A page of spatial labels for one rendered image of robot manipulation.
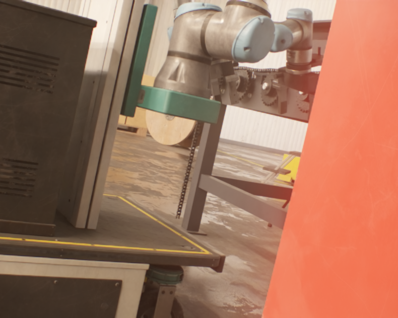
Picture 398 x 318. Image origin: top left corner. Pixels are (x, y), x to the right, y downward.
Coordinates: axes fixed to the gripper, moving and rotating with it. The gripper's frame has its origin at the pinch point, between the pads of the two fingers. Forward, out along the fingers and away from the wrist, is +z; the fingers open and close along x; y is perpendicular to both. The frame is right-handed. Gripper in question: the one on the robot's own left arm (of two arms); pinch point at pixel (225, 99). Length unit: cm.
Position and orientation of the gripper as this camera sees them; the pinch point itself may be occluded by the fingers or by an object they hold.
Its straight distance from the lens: 213.9
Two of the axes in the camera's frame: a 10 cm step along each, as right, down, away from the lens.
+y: 8.9, -2.4, 3.9
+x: -4.1, -0.3, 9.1
